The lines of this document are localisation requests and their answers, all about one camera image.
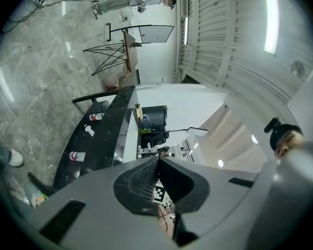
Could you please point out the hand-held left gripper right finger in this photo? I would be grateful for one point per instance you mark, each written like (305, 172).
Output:
(216, 212)

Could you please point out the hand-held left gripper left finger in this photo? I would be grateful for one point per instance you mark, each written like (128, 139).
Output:
(101, 217)

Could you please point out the white bottle red label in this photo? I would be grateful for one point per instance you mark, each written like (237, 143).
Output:
(96, 116)
(77, 156)

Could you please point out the black framed board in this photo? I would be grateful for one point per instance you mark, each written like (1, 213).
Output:
(154, 34)

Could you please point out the white and blue cup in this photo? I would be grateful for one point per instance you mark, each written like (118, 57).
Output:
(145, 118)

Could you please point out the black head-mounted camera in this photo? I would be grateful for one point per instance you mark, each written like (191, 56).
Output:
(272, 125)

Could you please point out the green plastic item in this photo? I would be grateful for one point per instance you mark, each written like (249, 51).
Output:
(146, 131)

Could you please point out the black marble counter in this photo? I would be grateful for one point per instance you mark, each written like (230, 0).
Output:
(112, 118)

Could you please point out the white power strip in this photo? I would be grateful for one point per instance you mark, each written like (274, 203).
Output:
(38, 1)

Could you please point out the pink bucket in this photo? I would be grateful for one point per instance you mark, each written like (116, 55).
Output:
(111, 81)

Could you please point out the person's right forearm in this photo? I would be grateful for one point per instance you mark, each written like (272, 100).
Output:
(164, 217)

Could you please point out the round smoke detector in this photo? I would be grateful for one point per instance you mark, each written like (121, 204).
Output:
(297, 68)

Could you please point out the black light stand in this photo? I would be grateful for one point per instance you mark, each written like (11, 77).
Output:
(198, 131)

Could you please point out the black barrel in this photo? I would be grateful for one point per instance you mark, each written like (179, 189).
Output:
(155, 116)

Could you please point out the person's face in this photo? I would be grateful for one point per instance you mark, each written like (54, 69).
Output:
(289, 142)

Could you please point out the person's white shoe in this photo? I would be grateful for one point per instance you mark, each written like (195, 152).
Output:
(15, 158)

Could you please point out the long ceiling light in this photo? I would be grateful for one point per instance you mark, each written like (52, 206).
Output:
(271, 19)

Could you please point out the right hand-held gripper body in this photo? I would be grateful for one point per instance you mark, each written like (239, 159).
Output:
(160, 194)

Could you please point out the white spray bottle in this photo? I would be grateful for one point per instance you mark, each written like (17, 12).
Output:
(90, 131)

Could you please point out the beige wooden board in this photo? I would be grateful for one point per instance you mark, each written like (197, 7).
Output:
(138, 112)

